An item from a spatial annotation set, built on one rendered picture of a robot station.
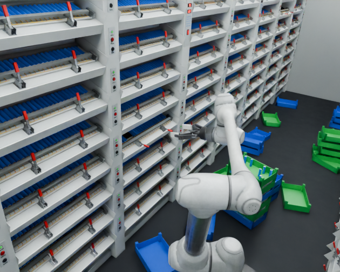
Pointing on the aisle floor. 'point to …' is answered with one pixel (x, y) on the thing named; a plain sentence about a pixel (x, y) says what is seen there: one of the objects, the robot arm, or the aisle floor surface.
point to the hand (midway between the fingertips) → (177, 130)
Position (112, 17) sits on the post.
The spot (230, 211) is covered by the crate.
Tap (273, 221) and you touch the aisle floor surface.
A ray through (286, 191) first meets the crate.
